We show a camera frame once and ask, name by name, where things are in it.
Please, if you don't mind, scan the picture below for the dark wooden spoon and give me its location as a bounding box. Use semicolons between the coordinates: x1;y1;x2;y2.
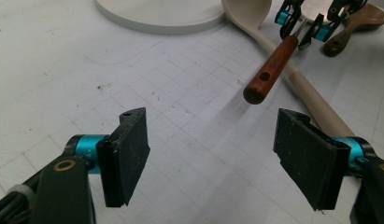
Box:
322;3;384;58

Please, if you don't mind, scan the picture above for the light wooden spoon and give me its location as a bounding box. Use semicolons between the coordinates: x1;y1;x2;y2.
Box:
220;0;356;138

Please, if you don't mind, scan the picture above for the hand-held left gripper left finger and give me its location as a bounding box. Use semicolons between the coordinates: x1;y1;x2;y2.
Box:
71;106;151;208

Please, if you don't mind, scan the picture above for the white grid mat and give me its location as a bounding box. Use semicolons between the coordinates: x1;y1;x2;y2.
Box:
0;0;384;224

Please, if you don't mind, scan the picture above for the white utensil rack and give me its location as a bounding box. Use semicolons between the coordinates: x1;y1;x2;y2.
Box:
93;0;227;35

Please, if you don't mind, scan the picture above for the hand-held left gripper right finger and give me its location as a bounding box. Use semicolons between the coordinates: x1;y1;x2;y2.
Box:
273;107;376;212

